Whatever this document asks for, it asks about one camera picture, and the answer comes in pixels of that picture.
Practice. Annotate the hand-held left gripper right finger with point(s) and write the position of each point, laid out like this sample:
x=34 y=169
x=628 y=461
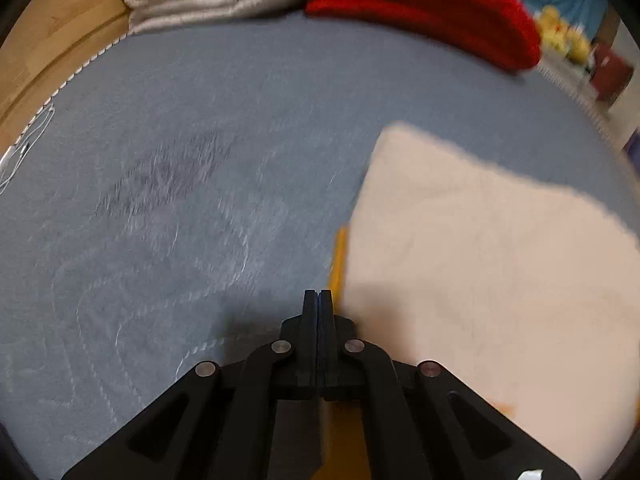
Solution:
x=326 y=325

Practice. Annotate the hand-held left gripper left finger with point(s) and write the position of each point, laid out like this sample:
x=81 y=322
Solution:
x=310 y=325

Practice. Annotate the beige and orange hooded jacket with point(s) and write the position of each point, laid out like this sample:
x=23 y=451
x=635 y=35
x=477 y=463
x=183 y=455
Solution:
x=475 y=260

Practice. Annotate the bed with grey-blue cover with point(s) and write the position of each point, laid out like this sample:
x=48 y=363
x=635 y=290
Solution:
x=200 y=160

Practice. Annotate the white ledge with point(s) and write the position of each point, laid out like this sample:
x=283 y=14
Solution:
x=575 y=90

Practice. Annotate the purple box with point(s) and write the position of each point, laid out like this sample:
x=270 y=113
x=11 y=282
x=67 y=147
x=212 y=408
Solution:
x=634 y=145

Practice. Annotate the yellow plush toy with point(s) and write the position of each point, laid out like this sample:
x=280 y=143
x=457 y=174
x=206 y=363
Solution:
x=552 y=22
x=577 y=47

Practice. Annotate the dark red bag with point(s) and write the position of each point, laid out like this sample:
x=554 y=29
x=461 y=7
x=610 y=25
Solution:
x=612 y=72

